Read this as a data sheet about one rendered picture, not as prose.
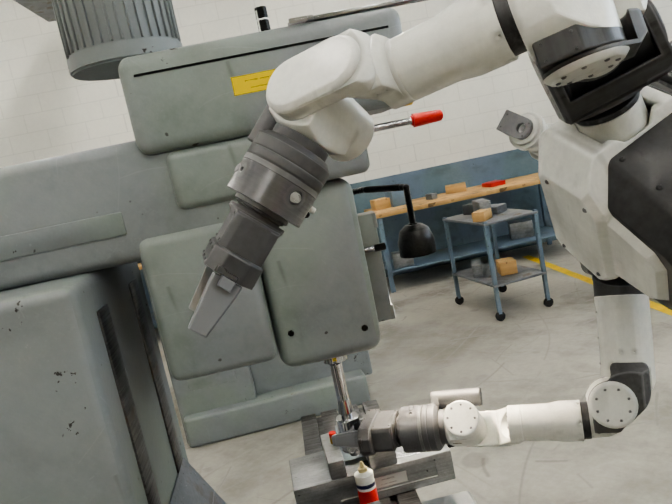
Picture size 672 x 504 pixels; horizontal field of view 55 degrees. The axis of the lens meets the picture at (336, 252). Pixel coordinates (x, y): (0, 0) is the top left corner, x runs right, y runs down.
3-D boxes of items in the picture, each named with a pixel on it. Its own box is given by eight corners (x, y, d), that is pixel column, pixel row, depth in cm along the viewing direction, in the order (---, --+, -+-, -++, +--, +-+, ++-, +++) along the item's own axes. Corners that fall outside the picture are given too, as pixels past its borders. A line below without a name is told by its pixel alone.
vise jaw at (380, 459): (383, 434, 155) (380, 419, 154) (398, 463, 140) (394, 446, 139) (359, 441, 154) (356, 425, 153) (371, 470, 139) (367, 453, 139)
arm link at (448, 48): (410, 119, 61) (624, 26, 53) (376, 17, 62) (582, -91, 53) (443, 126, 71) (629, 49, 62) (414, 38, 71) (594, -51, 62)
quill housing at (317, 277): (369, 322, 137) (339, 172, 132) (386, 350, 117) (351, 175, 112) (280, 342, 136) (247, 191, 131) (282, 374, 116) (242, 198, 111)
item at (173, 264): (277, 326, 138) (250, 205, 134) (279, 361, 114) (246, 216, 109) (188, 346, 136) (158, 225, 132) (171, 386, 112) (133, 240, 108)
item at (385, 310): (392, 313, 129) (372, 210, 126) (396, 318, 125) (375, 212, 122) (372, 318, 129) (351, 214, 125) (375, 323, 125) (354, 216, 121)
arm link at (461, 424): (430, 455, 127) (490, 452, 123) (418, 445, 118) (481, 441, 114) (427, 397, 132) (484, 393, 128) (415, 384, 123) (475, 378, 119)
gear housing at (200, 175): (354, 169, 134) (345, 120, 133) (372, 171, 110) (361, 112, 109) (194, 202, 132) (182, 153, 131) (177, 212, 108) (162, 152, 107)
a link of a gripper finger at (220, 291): (182, 324, 64) (214, 269, 64) (211, 339, 65) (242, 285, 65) (182, 327, 62) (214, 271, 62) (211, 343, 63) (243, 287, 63)
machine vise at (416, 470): (436, 449, 157) (428, 407, 155) (456, 479, 142) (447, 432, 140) (294, 486, 153) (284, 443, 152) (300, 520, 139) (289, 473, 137)
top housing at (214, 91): (390, 111, 134) (375, 31, 132) (418, 100, 108) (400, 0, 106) (162, 157, 131) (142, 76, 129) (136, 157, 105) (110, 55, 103)
